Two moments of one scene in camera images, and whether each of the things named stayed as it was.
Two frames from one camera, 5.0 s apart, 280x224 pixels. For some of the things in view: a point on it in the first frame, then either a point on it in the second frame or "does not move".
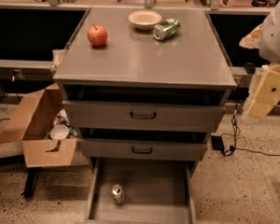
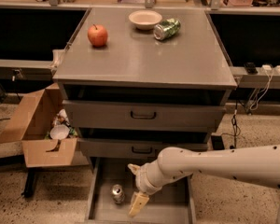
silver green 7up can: [118, 193] does not move
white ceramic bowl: [145, 20] does not move
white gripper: [275, 37] to [141, 178]
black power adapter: [217, 143] does not move
